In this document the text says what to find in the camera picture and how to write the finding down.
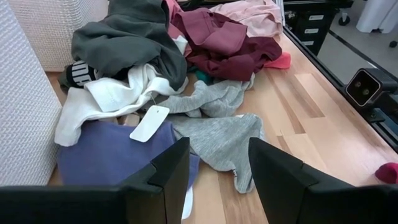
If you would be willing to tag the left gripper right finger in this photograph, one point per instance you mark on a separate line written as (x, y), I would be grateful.
(311, 199)

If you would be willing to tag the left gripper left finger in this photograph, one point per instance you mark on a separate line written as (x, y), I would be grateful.
(93, 205)

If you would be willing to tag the white garment with hang tag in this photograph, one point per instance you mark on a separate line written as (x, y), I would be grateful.
(102, 96)

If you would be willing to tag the dark grey garment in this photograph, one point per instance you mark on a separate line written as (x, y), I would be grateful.
(130, 40)

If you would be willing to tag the indigo blue garment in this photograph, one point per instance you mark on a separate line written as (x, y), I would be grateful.
(105, 155)

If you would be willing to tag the maroon sock with pink toe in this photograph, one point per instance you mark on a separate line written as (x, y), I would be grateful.
(388, 172)

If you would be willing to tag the white paper hang tag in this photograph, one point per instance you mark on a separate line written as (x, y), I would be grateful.
(149, 124)

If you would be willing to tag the light grey heather garment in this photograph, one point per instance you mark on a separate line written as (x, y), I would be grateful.
(217, 143)
(214, 96)

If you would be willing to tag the white perforated plastic bin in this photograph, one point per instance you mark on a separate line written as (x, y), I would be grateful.
(25, 109)
(56, 28)

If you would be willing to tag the coral pink garment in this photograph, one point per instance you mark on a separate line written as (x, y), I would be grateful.
(280, 60)

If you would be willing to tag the dark maroon garment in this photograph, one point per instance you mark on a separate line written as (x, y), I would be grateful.
(236, 63)

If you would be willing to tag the teal garment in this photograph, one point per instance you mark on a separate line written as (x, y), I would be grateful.
(203, 76)

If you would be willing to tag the black drawer cabinet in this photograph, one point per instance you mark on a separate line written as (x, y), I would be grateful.
(311, 31)

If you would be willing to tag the black caster wheel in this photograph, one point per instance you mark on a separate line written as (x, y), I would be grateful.
(393, 43)
(343, 20)

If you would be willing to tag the mauve garment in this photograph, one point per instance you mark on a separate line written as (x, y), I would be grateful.
(214, 34)

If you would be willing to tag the pale pink garment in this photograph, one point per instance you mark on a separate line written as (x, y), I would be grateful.
(248, 15)

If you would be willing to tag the white fabric object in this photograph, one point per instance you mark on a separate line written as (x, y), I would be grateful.
(377, 15)

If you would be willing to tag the black table-level camera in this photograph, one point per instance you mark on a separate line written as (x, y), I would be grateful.
(363, 87)

